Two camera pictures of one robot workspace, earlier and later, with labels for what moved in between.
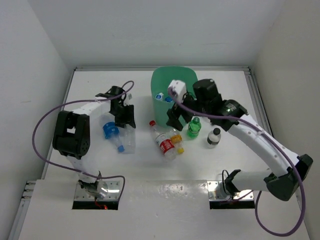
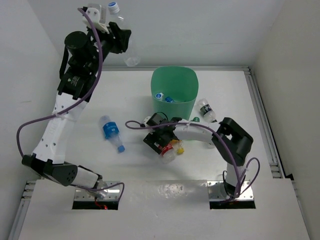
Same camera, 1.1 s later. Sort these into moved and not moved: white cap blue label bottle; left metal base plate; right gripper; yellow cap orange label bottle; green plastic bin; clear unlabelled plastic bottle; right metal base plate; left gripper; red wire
Moved: clear unlabelled plastic bottle; left gripper; right gripper
Not moved: left metal base plate; green plastic bin; red wire; yellow cap orange label bottle; white cap blue label bottle; right metal base plate
